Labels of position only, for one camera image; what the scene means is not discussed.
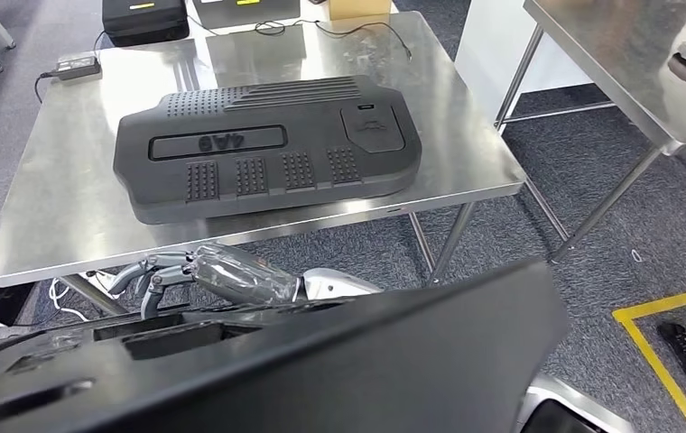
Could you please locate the stainless steel workbench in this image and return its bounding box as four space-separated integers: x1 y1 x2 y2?
0 10 526 318

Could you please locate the grey power adapter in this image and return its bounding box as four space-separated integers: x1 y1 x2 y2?
55 52 102 82

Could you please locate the cardboard box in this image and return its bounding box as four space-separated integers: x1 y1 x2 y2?
328 0 394 22

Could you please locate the white cable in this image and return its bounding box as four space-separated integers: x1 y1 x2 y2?
48 272 120 324

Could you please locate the grey metal case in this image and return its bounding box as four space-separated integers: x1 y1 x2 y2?
191 0 301 30

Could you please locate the stainless steel table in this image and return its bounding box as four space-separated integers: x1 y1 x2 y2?
495 0 686 264

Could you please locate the white cabinet panel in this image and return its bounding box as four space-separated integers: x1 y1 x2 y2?
455 0 596 124

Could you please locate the black adapter cable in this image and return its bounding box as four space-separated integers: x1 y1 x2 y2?
32 70 60 104

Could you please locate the black plastic engine cover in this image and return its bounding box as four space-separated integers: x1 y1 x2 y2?
112 74 423 226

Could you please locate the black equipment case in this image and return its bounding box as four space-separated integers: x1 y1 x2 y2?
101 0 190 48

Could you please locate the yellow floor tape outline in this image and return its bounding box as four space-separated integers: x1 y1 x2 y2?
612 283 686 433

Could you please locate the black plastic panel part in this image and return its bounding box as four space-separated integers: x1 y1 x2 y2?
0 258 571 433

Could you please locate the thin black cable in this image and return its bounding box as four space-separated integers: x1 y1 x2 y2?
186 14 413 61

